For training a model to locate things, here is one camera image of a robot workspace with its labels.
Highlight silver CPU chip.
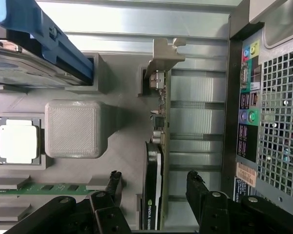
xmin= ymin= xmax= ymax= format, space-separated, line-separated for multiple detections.
xmin=0 ymin=119 xmax=41 ymax=164

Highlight hard disk in blue caddy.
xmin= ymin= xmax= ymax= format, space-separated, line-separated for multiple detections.
xmin=0 ymin=0 xmax=93 ymax=86

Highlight open black PC case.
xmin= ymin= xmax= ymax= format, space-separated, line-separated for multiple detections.
xmin=222 ymin=0 xmax=293 ymax=204

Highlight green RAM stick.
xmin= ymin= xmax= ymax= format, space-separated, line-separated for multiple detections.
xmin=0 ymin=184 xmax=96 ymax=195

